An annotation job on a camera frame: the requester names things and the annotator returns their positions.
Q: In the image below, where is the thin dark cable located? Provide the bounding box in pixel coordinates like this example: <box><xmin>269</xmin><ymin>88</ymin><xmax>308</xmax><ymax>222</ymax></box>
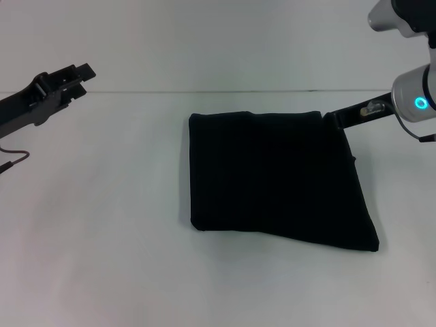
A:
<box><xmin>0</xmin><ymin>146</ymin><xmax>31</xmax><ymax>175</ymax></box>

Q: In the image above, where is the left gripper body, black and grey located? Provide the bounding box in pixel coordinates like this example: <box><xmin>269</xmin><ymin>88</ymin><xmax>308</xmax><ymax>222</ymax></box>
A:
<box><xmin>0</xmin><ymin>63</ymin><xmax>84</xmax><ymax>140</ymax></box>

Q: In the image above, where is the thin grey cable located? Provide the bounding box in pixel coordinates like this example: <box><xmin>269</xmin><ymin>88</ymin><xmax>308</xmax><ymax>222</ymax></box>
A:
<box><xmin>366</xmin><ymin>100</ymin><xmax>436</xmax><ymax>143</ymax></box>

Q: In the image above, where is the right gripper body, black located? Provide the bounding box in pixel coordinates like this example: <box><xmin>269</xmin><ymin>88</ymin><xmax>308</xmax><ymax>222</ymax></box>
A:
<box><xmin>322</xmin><ymin>91</ymin><xmax>396</xmax><ymax>131</ymax></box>

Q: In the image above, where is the black shirt with pink print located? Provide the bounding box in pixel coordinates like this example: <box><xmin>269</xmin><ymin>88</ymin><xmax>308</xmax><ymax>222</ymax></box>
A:
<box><xmin>188</xmin><ymin>110</ymin><xmax>380</xmax><ymax>253</ymax></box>

